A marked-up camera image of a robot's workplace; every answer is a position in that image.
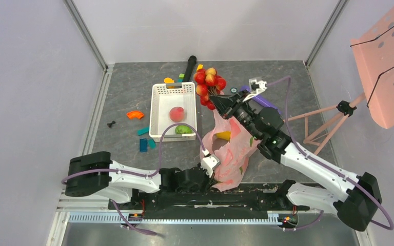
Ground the red fake fruit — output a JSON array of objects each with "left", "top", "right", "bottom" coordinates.
[{"left": 193, "top": 67, "right": 227, "bottom": 110}]

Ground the pink plastic bag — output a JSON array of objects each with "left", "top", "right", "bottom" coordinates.
[{"left": 202, "top": 110, "right": 260, "bottom": 192}]

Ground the pink fake peach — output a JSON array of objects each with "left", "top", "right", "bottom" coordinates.
[{"left": 169, "top": 107, "right": 185, "bottom": 122}]

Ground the green fake fruit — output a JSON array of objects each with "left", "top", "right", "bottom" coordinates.
[{"left": 174, "top": 125, "right": 193, "bottom": 135}]

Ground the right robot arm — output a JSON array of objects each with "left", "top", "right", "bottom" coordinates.
[{"left": 210, "top": 93, "right": 382, "bottom": 232}]

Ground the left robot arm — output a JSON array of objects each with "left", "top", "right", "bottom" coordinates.
[{"left": 62, "top": 150, "right": 220, "bottom": 209}]

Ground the yellow fake fruit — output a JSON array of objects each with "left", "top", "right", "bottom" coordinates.
[{"left": 215, "top": 131, "right": 231, "bottom": 141}]

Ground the small round disc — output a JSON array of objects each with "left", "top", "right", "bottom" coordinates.
[{"left": 230, "top": 87, "right": 238, "bottom": 94}]

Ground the purple toy bat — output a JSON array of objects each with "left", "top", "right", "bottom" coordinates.
[{"left": 252, "top": 95, "right": 282, "bottom": 114}]

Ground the yellow block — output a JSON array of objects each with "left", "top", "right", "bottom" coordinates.
[{"left": 196, "top": 64, "right": 204, "bottom": 71}]

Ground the black cylinder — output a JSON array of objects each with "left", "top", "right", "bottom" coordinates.
[{"left": 182, "top": 55, "right": 197, "bottom": 82}]

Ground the teal small block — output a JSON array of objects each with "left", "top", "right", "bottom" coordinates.
[{"left": 148, "top": 139, "right": 156, "bottom": 149}]

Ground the white plastic basket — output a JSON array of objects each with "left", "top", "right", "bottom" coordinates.
[{"left": 149, "top": 82, "right": 197, "bottom": 142}]

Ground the orange yellow toy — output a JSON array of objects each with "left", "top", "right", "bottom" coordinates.
[{"left": 164, "top": 77, "right": 175, "bottom": 89}]

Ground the blue block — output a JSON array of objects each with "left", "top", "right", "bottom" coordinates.
[{"left": 139, "top": 138, "right": 148, "bottom": 153}]

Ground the teal long block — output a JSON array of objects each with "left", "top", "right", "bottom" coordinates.
[{"left": 137, "top": 127, "right": 150, "bottom": 136}]

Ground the orange curved piece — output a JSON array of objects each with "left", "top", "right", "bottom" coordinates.
[{"left": 126, "top": 110, "right": 145, "bottom": 120}]

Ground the small black piece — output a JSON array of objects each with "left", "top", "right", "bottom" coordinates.
[{"left": 107, "top": 120, "right": 116, "bottom": 128}]

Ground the pink music stand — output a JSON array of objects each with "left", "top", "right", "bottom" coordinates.
[{"left": 289, "top": 6, "right": 394, "bottom": 154}]

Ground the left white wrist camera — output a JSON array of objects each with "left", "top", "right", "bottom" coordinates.
[{"left": 201, "top": 155, "right": 221, "bottom": 178}]

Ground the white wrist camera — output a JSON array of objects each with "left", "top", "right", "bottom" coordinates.
[
  {"left": 201, "top": 155, "right": 221, "bottom": 178},
  {"left": 243, "top": 77, "right": 267, "bottom": 102}
]

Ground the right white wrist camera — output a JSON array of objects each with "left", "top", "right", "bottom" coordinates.
[{"left": 243, "top": 77, "right": 267, "bottom": 102}]

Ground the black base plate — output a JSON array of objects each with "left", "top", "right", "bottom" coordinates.
[{"left": 116, "top": 183, "right": 309, "bottom": 219}]

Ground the white cable duct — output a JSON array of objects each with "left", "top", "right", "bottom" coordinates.
[{"left": 68, "top": 212, "right": 298, "bottom": 226}]

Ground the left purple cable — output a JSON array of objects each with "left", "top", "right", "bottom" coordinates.
[{"left": 62, "top": 123, "right": 208, "bottom": 236}]

